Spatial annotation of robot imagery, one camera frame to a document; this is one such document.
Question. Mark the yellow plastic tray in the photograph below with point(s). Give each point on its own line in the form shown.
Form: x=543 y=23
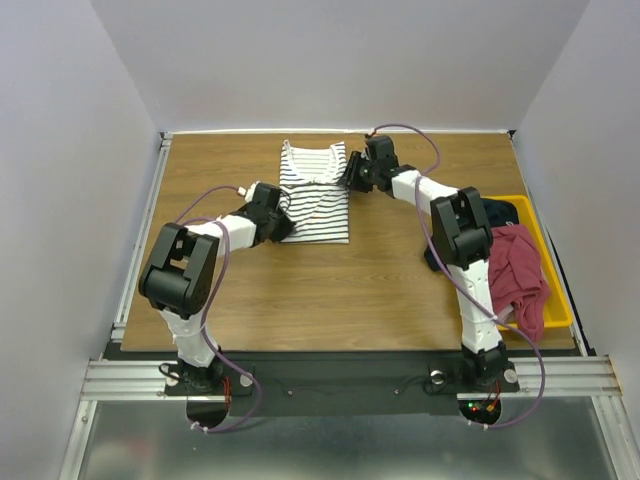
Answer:
x=557 y=312

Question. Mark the navy blue tank top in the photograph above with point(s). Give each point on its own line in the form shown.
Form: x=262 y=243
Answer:
x=500 y=213

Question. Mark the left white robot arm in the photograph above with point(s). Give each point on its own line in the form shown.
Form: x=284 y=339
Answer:
x=185 y=269

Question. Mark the maroon tank top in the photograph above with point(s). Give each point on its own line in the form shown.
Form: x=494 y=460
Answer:
x=516 y=279

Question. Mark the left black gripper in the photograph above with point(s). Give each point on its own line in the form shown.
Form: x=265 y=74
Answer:
x=287 y=227

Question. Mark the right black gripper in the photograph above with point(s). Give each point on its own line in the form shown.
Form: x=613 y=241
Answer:
x=355 y=174

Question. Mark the aluminium frame rail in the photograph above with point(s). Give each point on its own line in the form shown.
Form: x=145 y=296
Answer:
x=118 y=303

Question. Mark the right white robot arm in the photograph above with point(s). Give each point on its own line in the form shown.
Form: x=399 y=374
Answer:
x=460 y=239

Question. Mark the black white striped tank top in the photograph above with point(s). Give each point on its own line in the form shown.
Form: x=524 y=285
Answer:
x=313 y=199

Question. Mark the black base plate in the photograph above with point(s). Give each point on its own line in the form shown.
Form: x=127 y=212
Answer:
x=337 y=384

